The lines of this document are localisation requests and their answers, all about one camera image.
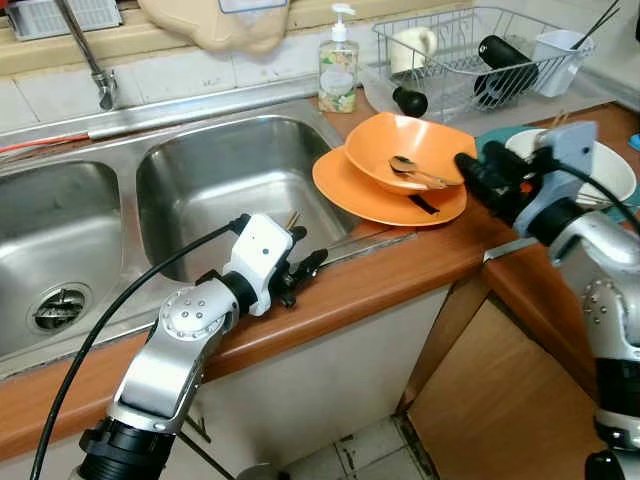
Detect orange plastic bowl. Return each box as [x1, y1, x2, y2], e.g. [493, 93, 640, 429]
[343, 112, 479, 196]

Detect orange plastic plate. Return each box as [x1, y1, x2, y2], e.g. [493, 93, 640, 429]
[312, 148, 469, 228]

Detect teal plate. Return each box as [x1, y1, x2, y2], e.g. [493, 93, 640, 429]
[475, 125, 640, 213]

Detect long black strip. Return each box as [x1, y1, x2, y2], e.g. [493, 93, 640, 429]
[408, 193, 441, 216]

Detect gold metal spoon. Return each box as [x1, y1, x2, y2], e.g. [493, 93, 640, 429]
[388, 155, 449, 191]

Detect stainless steel double sink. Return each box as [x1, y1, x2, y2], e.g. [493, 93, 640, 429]
[0, 95, 416, 381]

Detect black bottle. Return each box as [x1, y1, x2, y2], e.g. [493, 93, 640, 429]
[473, 35, 541, 109]

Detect black round cap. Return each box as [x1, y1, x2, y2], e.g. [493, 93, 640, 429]
[392, 86, 429, 119]

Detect white ceramic bowl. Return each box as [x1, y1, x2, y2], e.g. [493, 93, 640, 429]
[505, 128, 638, 208]

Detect white cabinet front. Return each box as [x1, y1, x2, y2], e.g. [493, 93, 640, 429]
[0, 285, 471, 480]

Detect white cutlery holder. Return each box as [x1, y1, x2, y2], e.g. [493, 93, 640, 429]
[532, 30, 593, 98]

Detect white mug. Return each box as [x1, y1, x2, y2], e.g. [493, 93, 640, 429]
[388, 27, 439, 76]

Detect thin dark utensil stick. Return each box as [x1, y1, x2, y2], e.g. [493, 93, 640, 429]
[570, 0, 621, 51]

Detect clear soap pump bottle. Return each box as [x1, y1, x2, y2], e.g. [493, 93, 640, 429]
[318, 3, 361, 114]

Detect grey robot foot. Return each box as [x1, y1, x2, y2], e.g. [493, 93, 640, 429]
[240, 462, 291, 480]

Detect brown wooden cabinet door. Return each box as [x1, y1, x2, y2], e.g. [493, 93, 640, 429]
[405, 270, 601, 480]

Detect beige cloth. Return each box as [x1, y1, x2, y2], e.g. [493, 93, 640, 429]
[138, 0, 293, 53]

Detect metal sink drain strainer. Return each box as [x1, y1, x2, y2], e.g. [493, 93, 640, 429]
[32, 285, 91, 331]

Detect metal sink faucet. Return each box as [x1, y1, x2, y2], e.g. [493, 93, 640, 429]
[55, 0, 119, 111]

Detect white slatted basket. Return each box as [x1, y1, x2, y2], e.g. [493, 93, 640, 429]
[8, 0, 123, 39]

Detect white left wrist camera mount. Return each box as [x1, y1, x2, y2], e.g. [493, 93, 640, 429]
[222, 213, 296, 316]

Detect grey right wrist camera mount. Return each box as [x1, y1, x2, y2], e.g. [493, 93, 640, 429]
[535, 122, 599, 206]

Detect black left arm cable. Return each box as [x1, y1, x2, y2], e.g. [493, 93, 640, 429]
[28, 215, 251, 480]

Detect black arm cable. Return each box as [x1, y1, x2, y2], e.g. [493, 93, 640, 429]
[28, 215, 251, 480]
[545, 155, 640, 236]

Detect wire dish rack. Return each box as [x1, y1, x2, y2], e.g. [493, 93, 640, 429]
[372, 5, 596, 113]

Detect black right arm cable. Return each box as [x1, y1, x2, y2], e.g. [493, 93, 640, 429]
[545, 155, 640, 236]

